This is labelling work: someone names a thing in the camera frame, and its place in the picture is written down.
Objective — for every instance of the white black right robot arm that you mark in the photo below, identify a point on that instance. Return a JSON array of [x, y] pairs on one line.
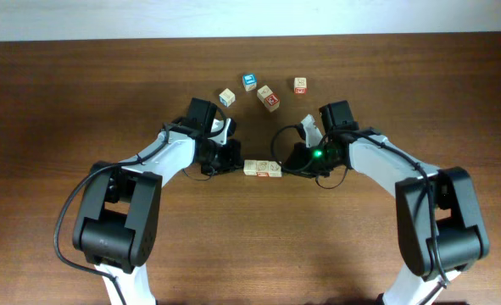
[[440, 228]]

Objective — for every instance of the wooden block blue number 5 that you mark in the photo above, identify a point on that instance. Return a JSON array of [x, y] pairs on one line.
[[227, 97]]

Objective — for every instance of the wooden block letter M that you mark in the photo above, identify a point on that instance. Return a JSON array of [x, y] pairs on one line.
[[270, 100]]

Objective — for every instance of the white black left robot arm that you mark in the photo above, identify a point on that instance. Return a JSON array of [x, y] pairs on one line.
[[118, 217]]

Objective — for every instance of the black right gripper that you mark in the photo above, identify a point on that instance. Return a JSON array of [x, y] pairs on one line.
[[297, 157]]

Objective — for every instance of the wooden block red side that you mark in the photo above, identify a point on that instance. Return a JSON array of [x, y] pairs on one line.
[[300, 85]]

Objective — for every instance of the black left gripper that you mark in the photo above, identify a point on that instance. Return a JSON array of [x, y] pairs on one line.
[[233, 159]]

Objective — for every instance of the wooden block red top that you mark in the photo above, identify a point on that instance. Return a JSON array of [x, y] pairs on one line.
[[274, 169]]

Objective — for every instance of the wooden block blue top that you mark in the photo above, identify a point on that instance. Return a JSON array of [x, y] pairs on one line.
[[249, 82]]

